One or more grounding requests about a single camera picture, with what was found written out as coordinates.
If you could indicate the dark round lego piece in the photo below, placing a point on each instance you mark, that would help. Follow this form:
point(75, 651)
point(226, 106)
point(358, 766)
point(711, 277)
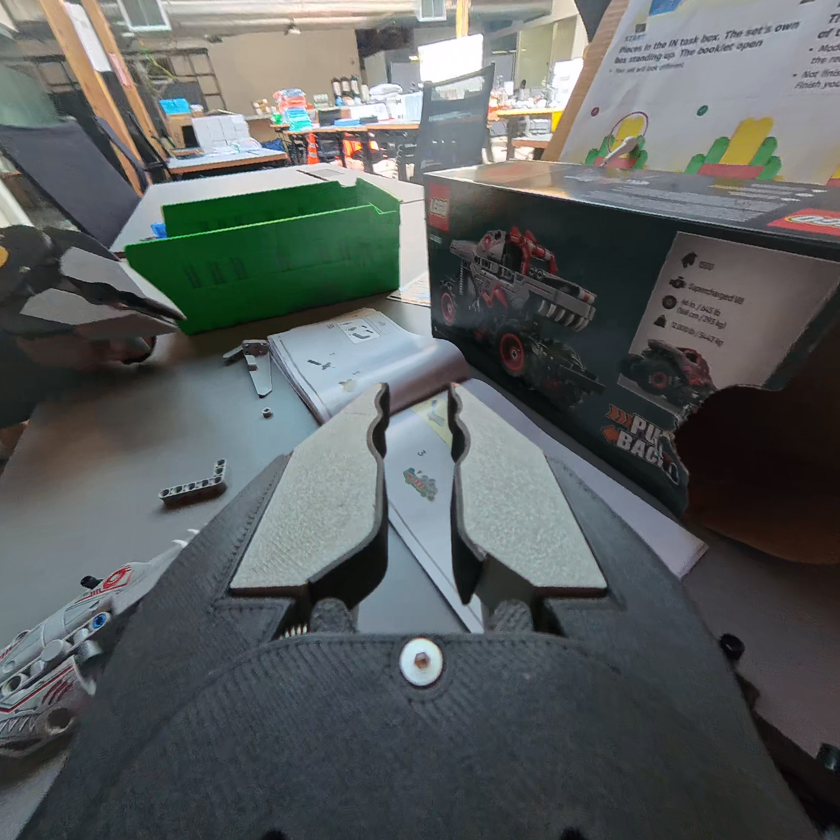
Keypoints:
point(828, 758)

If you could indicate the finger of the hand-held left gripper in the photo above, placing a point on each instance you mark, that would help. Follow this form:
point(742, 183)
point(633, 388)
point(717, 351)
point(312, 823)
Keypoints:
point(92, 318)
point(105, 272)

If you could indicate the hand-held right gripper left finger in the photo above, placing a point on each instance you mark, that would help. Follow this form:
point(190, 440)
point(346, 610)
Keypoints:
point(328, 512)

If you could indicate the person's left hand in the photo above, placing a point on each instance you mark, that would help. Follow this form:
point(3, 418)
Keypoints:
point(72, 352)

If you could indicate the dark panel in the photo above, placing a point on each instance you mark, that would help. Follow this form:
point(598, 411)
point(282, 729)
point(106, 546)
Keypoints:
point(72, 177)

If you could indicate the green plastic bin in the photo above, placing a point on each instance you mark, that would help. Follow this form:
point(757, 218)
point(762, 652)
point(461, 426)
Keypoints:
point(262, 262)

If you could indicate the dark grey lego blade part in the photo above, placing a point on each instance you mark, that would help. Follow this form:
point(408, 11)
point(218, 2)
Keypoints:
point(262, 377)

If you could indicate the orange traffic cone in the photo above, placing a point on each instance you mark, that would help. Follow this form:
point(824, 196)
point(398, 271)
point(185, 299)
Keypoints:
point(312, 149)

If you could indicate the stack of coloured trays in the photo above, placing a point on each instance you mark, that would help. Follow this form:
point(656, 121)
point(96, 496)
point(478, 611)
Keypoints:
point(292, 108)

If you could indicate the grey L-shaped lego beam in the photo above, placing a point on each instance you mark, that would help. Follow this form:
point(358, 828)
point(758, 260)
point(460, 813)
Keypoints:
point(190, 489)

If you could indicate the open instruction booklet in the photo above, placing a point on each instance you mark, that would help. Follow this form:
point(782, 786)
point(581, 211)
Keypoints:
point(367, 354)

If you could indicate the wooden post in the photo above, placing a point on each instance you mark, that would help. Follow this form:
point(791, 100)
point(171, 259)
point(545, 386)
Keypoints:
point(92, 85)

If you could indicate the dark printed lego set box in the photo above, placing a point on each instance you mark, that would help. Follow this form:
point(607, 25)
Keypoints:
point(558, 262)

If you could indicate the stack of white boxes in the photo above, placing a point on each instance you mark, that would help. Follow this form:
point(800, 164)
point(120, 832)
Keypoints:
point(220, 130)

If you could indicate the grey toothed lego model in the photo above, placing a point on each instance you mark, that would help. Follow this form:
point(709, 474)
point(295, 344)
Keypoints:
point(52, 656)

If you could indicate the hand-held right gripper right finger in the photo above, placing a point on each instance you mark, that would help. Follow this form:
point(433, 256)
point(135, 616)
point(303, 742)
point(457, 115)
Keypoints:
point(518, 512)

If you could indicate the black office chair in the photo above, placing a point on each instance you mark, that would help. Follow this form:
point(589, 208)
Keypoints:
point(453, 124)

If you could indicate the instruction sheet on cardboard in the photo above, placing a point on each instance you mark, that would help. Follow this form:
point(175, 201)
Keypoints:
point(709, 85)

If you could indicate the printed paper sheet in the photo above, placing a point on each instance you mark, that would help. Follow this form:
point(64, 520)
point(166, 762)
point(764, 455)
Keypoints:
point(413, 290)

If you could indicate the black lego pin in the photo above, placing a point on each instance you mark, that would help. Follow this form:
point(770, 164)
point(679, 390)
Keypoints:
point(730, 646)

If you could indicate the wooden workbench with white boxes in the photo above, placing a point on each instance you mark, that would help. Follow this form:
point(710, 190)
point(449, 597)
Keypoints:
point(223, 157)

